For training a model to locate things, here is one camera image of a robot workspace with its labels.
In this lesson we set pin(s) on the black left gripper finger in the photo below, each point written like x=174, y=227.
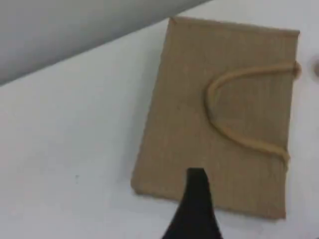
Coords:
x=197, y=211

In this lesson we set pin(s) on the brown jute bag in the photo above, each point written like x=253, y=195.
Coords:
x=199, y=99

